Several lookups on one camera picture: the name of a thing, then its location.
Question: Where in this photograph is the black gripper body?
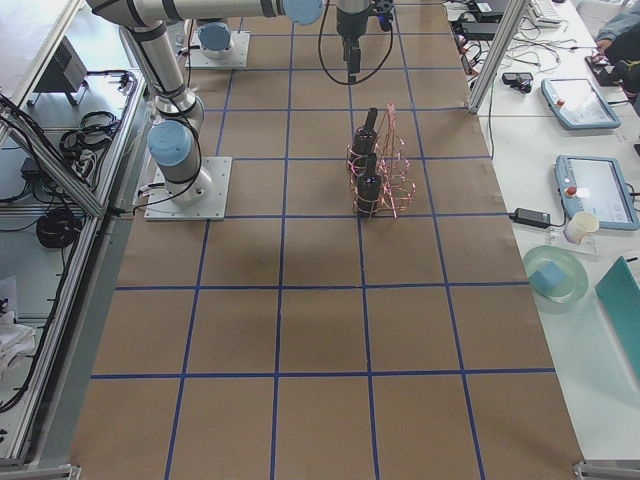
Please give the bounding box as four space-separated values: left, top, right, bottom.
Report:
336 0 394 49

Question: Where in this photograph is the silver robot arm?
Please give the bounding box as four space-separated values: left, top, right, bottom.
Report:
89 1 331 205
196 16 234 60

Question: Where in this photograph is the dark wine bottle basket end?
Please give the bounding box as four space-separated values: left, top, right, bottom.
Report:
355 153 382 217

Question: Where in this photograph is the blue teach pendant far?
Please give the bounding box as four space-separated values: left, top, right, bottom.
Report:
540 78 621 130

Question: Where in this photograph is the blue teach pendant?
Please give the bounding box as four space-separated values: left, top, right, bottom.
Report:
554 155 639 231
540 78 621 130

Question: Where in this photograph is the black power adapter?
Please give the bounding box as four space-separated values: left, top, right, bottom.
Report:
509 208 551 229

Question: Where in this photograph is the blue teach pendant near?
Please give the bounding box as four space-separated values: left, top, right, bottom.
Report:
554 155 639 231

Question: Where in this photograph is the white paper cup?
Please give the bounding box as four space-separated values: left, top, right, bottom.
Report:
563 211 600 244

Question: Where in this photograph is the blue foam block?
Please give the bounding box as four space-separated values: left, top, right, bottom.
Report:
528 261 570 298

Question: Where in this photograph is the grey control box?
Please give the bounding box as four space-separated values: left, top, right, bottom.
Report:
27 36 88 107

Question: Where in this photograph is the green glass plate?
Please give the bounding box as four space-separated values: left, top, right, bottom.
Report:
523 245 589 304

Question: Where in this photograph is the teal board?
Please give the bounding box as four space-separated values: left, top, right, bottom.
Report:
595 256 639 380

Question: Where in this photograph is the white crumpled cloth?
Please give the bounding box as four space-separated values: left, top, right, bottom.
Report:
1 311 36 375

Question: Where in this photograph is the dark wine bottle near handle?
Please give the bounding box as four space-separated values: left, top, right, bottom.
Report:
349 107 378 179

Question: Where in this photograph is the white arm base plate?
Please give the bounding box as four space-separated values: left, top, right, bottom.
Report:
185 30 251 70
144 157 232 221

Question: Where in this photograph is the copper wire wine basket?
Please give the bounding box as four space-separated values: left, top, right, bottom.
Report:
346 103 416 218

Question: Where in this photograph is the black coiled cable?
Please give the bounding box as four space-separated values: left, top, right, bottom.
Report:
35 207 76 250

